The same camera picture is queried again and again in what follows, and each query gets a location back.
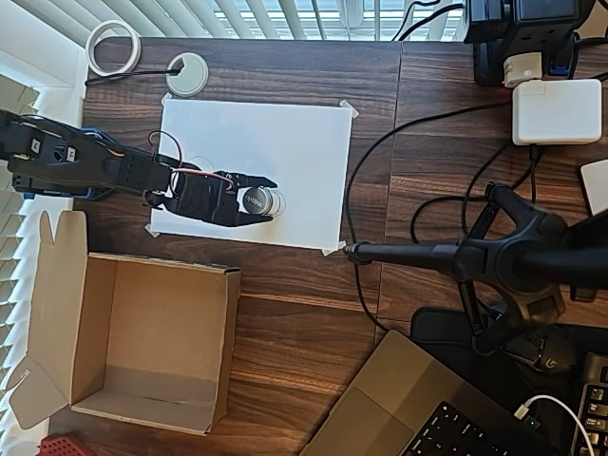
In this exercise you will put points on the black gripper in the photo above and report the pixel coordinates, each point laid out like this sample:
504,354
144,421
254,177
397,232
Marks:
227,209

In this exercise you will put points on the red leader robot arm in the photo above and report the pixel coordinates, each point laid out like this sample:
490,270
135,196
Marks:
62,446

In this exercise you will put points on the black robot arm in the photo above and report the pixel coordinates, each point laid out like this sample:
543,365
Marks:
85,166

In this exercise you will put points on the open cardboard box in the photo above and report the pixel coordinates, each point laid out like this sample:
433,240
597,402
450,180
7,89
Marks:
157,332

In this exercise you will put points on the white paper sheet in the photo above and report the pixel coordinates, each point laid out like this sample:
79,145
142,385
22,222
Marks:
294,142

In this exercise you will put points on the masking tape corner piece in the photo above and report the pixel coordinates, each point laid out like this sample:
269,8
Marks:
332,249
153,231
167,100
350,109

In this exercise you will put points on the white round desk grommet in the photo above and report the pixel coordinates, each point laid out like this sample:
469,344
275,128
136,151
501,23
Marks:
192,83

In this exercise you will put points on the cream vertical window blind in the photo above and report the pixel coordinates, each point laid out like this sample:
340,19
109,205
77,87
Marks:
14,309
266,19

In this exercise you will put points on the masking tape roll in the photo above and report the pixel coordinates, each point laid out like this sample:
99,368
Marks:
95,62

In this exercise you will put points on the black mouse pad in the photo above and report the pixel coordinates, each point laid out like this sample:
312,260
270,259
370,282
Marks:
437,328

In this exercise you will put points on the grey laptop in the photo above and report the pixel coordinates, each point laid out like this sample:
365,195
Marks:
394,394

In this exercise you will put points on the black tripod stand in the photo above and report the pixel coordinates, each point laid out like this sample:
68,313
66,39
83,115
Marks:
513,261

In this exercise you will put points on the black power strip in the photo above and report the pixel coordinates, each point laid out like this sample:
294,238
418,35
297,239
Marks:
489,62

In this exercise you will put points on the small white plug adapter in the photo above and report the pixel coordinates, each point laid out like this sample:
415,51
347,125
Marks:
522,69

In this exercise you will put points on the white laptop power adapter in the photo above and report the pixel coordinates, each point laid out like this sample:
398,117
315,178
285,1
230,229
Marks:
556,111

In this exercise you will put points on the black computer mouse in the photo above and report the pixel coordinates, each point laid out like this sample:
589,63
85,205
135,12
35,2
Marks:
553,356

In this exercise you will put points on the silver flat device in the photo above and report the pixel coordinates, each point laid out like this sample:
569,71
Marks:
597,187

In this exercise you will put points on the black keyboard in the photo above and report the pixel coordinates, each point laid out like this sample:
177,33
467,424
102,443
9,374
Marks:
596,408

